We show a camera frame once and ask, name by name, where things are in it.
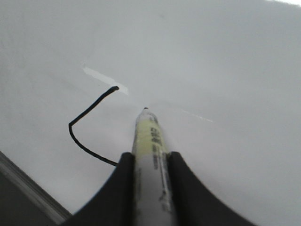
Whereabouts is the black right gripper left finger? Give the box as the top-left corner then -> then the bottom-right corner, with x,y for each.
62,152 -> 134,226

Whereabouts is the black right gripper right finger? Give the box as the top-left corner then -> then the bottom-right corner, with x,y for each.
168,152 -> 254,226

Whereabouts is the white whiteboard marker with tape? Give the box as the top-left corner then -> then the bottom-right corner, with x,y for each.
132,107 -> 177,226

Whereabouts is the large white whiteboard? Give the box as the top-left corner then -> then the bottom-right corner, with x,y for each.
0,0 -> 301,226

